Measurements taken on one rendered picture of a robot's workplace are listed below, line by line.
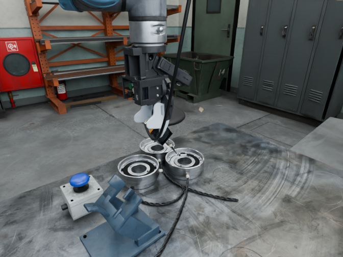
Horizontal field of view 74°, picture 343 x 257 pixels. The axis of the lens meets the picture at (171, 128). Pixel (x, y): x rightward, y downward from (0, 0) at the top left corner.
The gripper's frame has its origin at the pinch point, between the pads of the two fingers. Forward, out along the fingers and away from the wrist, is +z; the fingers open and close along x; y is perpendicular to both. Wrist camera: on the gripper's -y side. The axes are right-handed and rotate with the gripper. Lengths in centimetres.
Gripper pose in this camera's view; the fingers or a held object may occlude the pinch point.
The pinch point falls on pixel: (158, 129)
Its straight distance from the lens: 56.9
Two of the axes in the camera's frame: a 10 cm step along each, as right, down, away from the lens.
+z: 0.0, 9.1, 4.2
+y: -7.5, 2.7, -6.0
